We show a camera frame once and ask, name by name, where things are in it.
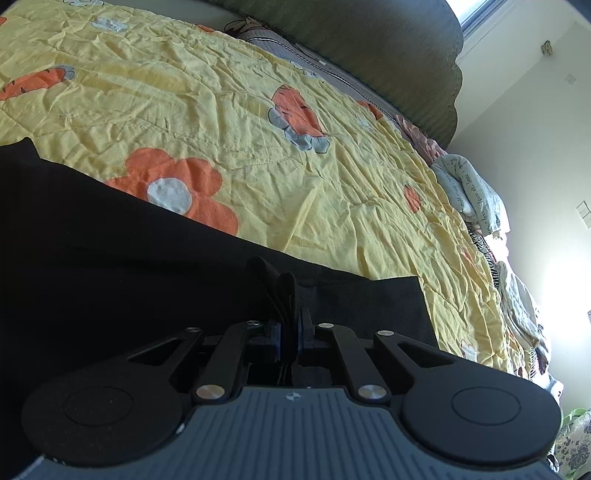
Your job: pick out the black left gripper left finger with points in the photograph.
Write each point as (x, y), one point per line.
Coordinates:
(285, 317)

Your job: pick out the pink patterned cloth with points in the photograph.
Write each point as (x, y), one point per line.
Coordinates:
(428, 148)

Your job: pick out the green upholstered headboard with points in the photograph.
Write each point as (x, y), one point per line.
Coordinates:
(405, 51)

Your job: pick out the window with white frame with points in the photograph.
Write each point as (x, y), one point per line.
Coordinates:
(473, 13)

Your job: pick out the yellow carrot print quilt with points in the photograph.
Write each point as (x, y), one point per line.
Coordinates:
(220, 132)

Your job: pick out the black pants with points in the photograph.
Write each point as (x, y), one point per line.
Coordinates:
(89, 272)

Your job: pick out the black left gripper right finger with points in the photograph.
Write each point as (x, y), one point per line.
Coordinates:
(309, 347)

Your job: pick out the striped grey pillow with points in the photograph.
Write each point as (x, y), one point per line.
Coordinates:
(257, 34)

